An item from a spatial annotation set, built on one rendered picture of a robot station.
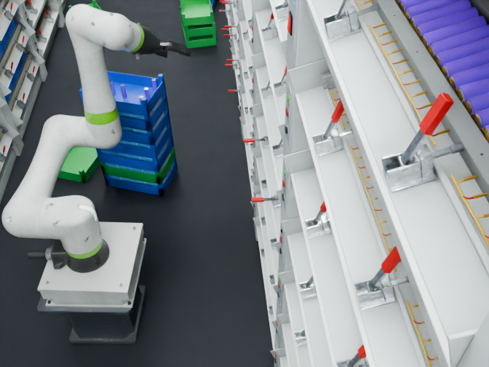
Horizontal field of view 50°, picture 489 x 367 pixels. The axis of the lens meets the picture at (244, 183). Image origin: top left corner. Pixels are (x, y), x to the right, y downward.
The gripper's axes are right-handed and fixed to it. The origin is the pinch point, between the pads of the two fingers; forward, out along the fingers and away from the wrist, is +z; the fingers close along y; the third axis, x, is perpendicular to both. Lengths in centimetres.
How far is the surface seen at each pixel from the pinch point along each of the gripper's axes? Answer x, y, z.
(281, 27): -8, 65, -63
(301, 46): -16, 76, -84
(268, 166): -39, 44, -15
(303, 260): -57, 71, -60
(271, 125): -27, 50, -29
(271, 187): -45, 48, -21
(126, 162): -43, -43, 31
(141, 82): -7.3, -34.1, 28.2
